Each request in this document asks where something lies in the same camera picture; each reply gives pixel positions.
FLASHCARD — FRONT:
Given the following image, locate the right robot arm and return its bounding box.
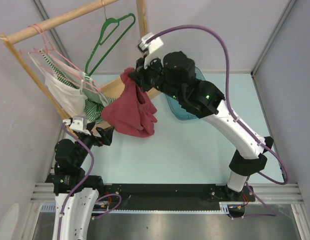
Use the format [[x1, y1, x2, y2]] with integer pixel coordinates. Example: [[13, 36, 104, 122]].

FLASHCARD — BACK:
[[129, 51, 273, 201]]

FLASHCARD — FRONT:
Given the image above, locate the green striped tank top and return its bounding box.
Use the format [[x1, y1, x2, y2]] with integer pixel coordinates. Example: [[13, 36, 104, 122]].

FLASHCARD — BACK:
[[39, 49, 115, 123]]

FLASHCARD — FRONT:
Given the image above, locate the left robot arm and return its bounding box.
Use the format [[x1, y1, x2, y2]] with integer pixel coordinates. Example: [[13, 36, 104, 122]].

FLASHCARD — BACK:
[[47, 127, 114, 240]]

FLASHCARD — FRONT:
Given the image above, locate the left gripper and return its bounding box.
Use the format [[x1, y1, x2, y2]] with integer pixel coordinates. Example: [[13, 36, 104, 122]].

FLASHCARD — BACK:
[[74, 121, 114, 166]]

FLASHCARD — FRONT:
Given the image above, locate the white tank top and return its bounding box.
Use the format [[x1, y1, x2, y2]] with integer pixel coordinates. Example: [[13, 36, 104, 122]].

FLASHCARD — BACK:
[[28, 51, 109, 123]]

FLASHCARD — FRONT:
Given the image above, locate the red tank top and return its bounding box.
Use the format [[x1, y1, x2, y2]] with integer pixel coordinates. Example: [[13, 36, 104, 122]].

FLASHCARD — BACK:
[[101, 67, 157, 138]]

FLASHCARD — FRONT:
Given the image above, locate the white cable duct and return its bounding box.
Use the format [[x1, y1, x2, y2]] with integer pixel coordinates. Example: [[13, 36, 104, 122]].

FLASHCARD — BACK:
[[41, 201, 249, 215]]

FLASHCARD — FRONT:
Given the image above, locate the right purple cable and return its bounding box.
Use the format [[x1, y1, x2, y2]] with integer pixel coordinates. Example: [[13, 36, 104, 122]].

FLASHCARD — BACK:
[[149, 24, 289, 217]]

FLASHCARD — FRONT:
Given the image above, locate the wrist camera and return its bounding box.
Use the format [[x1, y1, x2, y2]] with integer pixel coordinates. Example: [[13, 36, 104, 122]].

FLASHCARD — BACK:
[[63, 116, 95, 135], [137, 32, 164, 69]]

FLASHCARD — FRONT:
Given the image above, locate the pink wire hanger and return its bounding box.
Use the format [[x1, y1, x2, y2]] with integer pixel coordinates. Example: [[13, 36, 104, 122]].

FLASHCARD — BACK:
[[29, 23, 100, 92], [20, 23, 103, 94]]

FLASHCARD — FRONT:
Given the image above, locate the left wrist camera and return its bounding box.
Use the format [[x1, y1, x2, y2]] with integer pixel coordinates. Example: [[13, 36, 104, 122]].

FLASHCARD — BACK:
[[63, 116, 95, 135]]

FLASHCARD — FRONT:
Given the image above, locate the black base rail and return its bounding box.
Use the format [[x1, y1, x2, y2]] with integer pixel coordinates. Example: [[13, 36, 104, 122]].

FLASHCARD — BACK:
[[97, 183, 247, 211]]

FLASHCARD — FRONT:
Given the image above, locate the green plastic hanger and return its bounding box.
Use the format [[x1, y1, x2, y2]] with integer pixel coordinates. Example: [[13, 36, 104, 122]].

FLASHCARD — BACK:
[[85, 12, 136, 76]]

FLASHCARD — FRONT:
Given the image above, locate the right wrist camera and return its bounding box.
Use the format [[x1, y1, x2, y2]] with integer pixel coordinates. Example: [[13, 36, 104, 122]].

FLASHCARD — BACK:
[[137, 32, 164, 69]]

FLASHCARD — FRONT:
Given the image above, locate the teal plastic bin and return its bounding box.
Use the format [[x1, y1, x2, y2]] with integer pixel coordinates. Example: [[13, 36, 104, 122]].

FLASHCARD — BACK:
[[166, 67, 205, 121]]

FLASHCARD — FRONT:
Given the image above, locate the wooden clothes rack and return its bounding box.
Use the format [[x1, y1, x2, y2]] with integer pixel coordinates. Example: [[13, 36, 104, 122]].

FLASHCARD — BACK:
[[0, 0, 163, 141]]

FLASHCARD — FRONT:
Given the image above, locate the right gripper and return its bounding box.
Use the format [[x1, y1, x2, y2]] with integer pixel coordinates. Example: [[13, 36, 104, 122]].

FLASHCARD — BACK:
[[129, 52, 182, 102]]

